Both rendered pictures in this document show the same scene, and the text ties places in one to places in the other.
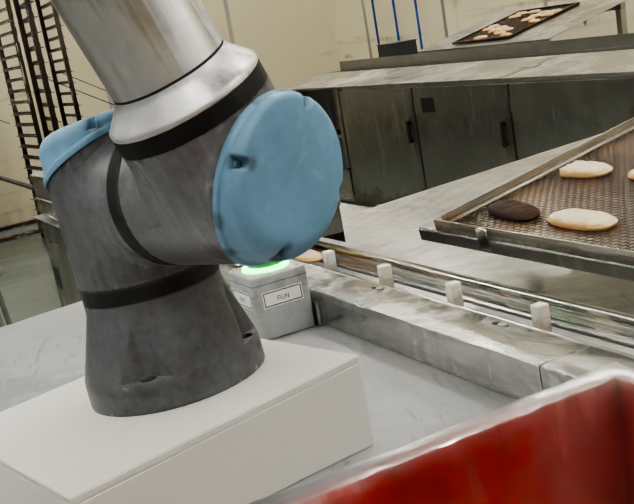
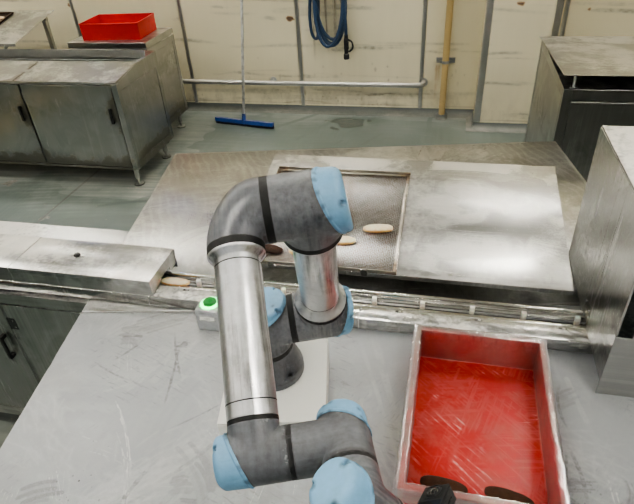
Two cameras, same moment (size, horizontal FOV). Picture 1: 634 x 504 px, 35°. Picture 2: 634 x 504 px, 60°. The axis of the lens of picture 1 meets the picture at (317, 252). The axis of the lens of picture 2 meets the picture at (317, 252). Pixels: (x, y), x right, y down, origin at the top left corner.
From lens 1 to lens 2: 1.10 m
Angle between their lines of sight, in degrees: 50
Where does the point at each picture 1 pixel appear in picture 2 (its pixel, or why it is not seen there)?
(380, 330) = not seen: hidden behind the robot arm
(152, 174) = (326, 326)
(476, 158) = (1, 126)
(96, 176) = (283, 327)
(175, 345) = (296, 362)
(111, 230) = (288, 340)
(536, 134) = (46, 113)
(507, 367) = not seen: hidden behind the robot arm
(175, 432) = (316, 387)
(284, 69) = not seen: outside the picture
